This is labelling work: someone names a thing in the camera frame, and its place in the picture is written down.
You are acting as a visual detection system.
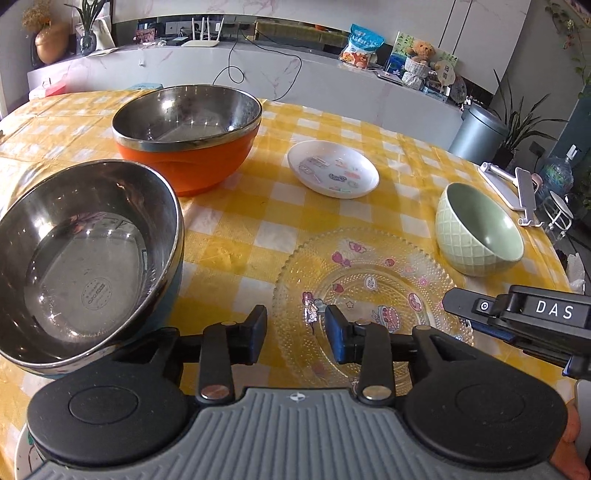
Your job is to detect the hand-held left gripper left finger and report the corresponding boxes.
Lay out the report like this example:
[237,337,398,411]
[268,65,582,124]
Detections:
[139,305,269,402]

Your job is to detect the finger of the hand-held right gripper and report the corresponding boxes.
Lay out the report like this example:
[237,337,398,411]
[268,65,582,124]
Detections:
[468,320,517,345]
[442,288,502,325]

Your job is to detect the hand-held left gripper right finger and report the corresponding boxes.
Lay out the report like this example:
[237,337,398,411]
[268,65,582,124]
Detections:
[324,305,467,403]

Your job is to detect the green ceramic bowl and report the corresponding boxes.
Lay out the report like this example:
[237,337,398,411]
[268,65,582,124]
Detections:
[435,182,525,278]

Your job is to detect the clear glass cartoon plate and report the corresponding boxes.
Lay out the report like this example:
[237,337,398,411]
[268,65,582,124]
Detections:
[271,226,475,398]

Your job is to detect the small white printed plate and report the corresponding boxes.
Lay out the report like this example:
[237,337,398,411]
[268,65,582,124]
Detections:
[287,140,380,199]

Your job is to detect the orange steel bowl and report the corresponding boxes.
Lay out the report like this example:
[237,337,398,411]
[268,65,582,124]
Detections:
[112,84,263,197]

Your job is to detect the blue steel bowl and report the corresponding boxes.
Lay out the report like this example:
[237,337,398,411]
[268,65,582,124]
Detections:
[0,159,185,380]

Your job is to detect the person's right hand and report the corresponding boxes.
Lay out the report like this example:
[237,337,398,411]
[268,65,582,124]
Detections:
[549,396,591,480]

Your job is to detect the white plastic bag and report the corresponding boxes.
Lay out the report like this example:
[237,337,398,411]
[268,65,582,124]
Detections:
[564,253,588,289]

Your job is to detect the white round wheeled stool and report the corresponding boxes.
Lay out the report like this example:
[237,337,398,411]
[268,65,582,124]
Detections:
[538,191,575,241]

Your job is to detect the yellow checkered tablecloth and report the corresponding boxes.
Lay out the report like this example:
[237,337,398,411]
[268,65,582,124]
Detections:
[0,88,583,480]

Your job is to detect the white tablet stand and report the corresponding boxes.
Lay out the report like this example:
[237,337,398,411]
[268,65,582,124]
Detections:
[478,161,548,229]

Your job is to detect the large water bottle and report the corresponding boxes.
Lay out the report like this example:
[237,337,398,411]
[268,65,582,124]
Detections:
[538,145,580,208]

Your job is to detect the potted green plant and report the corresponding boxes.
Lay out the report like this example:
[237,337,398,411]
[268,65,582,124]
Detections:
[489,69,568,169]

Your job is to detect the grey round trash can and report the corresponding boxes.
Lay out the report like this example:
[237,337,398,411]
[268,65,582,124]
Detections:
[448,102,509,166]

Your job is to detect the brown teddy bear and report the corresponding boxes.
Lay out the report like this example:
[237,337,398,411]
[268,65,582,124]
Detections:
[406,39,437,63]

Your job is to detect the hanging vine plant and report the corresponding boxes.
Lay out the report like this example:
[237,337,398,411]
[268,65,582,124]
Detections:
[545,0,591,97]

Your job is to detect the blue snack bag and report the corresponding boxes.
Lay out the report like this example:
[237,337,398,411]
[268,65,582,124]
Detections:
[339,24,385,69]

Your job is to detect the white router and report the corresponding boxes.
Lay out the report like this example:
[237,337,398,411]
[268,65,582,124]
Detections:
[181,16,225,48]

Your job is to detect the red box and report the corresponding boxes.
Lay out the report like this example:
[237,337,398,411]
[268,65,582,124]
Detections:
[28,78,68,100]

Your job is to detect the glass vase with plant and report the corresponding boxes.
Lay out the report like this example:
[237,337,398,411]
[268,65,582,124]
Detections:
[65,0,109,56]

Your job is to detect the gold vase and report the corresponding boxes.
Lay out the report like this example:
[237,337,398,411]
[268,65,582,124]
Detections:
[21,0,70,65]

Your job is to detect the black cable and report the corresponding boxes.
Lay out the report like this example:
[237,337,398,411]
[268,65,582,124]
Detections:
[213,28,303,101]

